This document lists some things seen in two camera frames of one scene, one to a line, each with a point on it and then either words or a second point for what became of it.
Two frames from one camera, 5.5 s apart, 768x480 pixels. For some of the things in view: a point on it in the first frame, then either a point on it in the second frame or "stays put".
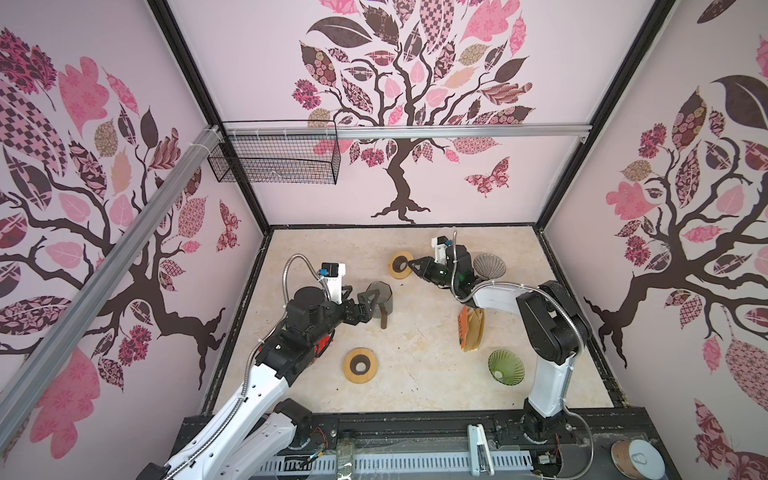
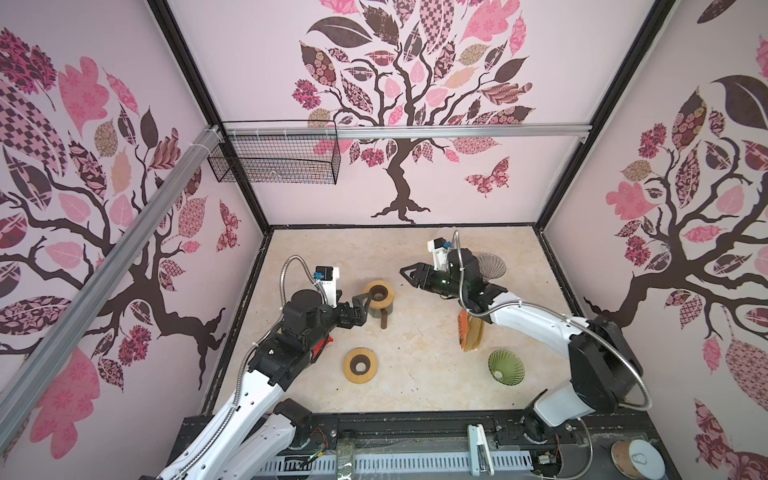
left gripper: (365, 312) stays put
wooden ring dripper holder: (398, 266) → (381, 304)
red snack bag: (321, 346) stays put
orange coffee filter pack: (471, 325) stays put
